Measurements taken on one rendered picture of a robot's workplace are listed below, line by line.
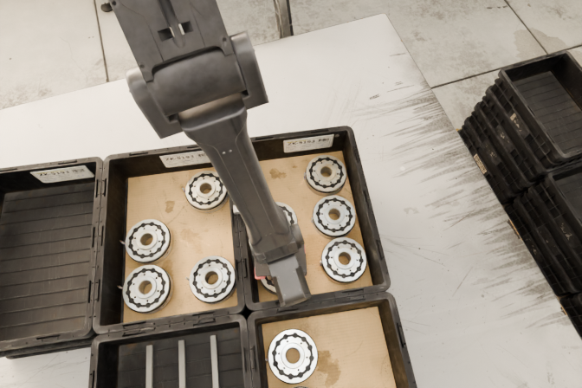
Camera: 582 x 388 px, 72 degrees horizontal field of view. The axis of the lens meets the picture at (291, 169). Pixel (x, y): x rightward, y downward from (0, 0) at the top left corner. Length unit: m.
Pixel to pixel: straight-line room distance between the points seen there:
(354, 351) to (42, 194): 0.84
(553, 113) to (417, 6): 1.23
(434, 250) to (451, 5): 1.93
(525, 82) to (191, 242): 1.42
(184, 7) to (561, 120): 1.64
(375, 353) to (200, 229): 0.48
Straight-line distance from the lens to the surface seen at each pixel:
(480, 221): 1.25
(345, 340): 0.95
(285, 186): 1.03
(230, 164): 0.43
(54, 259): 1.12
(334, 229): 0.96
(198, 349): 0.96
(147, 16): 0.34
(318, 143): 1.02
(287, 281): 0.70
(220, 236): 1.00
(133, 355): 1.00
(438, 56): 2.52
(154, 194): 1.07
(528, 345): 1.22
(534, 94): 1.86
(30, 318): 1.11
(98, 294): 0.94
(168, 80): 0.35
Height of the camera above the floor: 1.77
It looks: 64 degrees down
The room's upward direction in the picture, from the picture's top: straight up
